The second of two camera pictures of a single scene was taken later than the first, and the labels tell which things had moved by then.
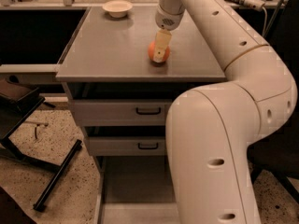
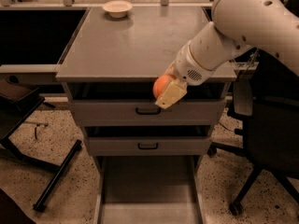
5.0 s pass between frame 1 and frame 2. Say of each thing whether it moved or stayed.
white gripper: moved
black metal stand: stayed
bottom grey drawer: stayed
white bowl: stayed
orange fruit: moved
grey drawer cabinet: stayed
